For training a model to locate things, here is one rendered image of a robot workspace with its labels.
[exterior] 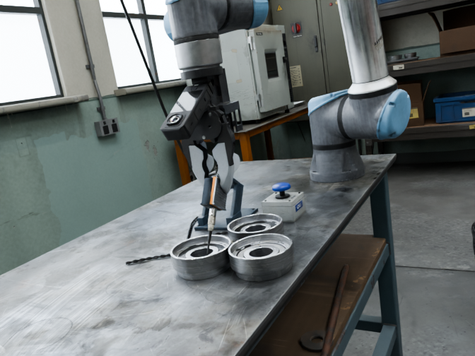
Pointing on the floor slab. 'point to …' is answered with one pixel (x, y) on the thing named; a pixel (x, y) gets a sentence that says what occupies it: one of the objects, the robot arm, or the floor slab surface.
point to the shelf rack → (402, 9)
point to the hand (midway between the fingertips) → (215, 188)
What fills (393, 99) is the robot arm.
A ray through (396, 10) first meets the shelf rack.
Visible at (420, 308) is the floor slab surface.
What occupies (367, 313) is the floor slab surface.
